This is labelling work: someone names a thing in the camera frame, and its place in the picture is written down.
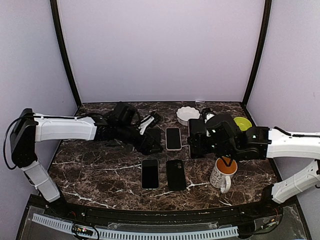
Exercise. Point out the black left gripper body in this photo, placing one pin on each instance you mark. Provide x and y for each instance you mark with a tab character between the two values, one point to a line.
139	145

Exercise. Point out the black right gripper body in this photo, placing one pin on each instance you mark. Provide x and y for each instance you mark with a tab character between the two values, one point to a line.
198	141

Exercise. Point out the white phone dark screen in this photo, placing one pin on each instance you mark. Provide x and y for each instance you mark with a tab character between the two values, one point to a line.
173	139

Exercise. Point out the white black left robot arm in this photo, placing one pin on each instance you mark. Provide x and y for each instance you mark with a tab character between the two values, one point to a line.
123	124

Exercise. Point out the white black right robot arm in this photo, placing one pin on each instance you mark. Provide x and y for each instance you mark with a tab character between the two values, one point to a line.
219	134

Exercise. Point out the white scalloped bowl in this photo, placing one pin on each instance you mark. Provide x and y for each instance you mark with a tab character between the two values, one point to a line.
185	113

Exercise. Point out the white mug orange inside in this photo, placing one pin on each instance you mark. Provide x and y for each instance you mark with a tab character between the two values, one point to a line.
221	176

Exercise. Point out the green bowl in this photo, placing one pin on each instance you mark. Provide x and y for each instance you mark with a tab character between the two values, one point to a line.
243	123

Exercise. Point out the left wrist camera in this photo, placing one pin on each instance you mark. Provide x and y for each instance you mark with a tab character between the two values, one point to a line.
149	122

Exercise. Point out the white slotted cable duct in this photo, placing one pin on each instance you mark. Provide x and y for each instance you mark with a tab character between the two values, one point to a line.
133	232

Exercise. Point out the black front rail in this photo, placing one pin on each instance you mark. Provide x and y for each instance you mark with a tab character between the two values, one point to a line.
234	215

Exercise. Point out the black right frame post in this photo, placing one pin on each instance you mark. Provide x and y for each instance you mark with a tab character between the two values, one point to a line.
259	52

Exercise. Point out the black frame post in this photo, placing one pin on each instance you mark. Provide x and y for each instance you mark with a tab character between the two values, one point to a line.
63	51
259	52

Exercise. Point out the black left frame post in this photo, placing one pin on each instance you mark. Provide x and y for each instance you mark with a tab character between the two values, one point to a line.
63	51

